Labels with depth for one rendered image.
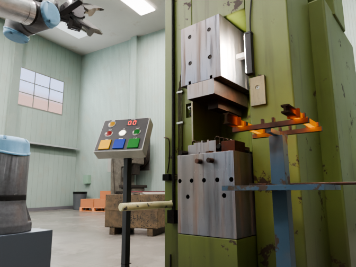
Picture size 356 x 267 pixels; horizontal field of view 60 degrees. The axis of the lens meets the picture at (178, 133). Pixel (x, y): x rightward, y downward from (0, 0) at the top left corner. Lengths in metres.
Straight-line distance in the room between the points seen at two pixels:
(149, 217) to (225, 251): 3.54
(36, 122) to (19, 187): 12.22
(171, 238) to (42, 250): 1.28
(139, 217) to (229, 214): 3.66
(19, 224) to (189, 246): 1.07
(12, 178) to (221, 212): 1.06
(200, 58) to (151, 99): 9.93
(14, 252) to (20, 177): 0.20
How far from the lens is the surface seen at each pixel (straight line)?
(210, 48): 1.96
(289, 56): 1.85
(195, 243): 1.79
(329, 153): 2.13
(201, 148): 1.82
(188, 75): 2.00
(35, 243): 0.98
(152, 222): 5.13
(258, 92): 1.84
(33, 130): 13.06
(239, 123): 1.30
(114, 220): 5.43
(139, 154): 1.98
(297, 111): 1.22
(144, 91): 12.14
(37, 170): 13.05
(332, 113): 2.16
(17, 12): 1.19
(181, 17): 2.42
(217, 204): 1.68
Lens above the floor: 0.71
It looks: 11 degrees up
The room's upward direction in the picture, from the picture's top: straight up
